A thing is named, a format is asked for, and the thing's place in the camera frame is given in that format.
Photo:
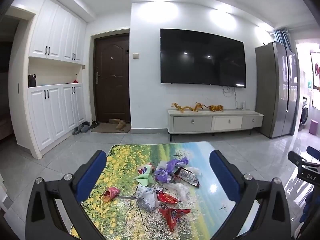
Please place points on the person's right hand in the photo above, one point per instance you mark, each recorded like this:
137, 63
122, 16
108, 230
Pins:
307, 207

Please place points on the black bag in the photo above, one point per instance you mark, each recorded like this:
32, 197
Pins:
32, 80

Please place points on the yellow dragon ornament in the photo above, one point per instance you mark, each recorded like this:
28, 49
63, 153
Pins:
216, 108
181, 108
198, 106

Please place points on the grey clear plastic bag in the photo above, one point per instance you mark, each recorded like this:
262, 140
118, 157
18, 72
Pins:
147, 200

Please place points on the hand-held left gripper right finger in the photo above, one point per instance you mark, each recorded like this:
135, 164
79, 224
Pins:
223, 177

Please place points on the purple stool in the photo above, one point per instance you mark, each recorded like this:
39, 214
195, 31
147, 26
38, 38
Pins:
313, 128

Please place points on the green folded paper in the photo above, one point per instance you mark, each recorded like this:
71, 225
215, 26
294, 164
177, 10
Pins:
145, 179

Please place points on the dark shoes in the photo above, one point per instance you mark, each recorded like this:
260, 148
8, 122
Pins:
94, 124

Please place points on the red white green carton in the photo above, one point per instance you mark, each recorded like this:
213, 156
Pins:
145, 169

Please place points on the grey refrigerator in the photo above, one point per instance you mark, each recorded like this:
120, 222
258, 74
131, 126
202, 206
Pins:
275, 92

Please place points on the white tissue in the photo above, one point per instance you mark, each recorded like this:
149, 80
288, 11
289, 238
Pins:
162, 165

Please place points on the white router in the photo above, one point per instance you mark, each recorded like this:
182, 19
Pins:
243, 105

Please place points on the pink red snack carton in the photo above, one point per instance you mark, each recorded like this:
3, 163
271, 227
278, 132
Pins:
111, 194

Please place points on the dark brown door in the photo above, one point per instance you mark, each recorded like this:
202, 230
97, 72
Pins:
112, 80

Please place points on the brown doormat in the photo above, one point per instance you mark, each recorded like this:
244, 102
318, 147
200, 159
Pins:
105, 129

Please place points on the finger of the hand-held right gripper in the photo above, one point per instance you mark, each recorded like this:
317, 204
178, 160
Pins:
310, 172
313, 152

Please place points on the white grey television stand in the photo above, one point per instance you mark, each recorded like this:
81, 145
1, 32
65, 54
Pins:
192, 123

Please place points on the white plastic bag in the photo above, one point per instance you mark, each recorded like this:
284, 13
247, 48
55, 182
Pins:
178, 190

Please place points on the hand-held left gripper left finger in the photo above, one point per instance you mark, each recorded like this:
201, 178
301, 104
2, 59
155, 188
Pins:
91, 177

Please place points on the dark snack wrapper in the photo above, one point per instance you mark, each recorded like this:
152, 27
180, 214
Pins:
188, 176

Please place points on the black wall television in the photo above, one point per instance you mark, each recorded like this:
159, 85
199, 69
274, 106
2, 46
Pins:
202, 57

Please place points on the purple plastic bag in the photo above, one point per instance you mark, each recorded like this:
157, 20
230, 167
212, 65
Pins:
165, 172

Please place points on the blue curtain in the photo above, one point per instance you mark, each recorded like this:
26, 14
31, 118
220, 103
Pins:
282, 38

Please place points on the grey slipper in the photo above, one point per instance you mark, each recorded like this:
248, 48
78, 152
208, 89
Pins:
76, 130
85, 128

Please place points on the white shoe cabinet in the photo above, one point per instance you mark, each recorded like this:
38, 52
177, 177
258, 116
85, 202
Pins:
50, 120

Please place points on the window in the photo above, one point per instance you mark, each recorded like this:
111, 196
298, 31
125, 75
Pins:
315, 80

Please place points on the wall light switch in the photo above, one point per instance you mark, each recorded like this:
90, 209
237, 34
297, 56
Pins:
135, 55

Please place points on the red blue snack wrapper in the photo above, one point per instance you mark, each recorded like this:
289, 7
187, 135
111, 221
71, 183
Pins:
173, 216

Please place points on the washing machine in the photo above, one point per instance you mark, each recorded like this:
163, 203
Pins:
305, 115

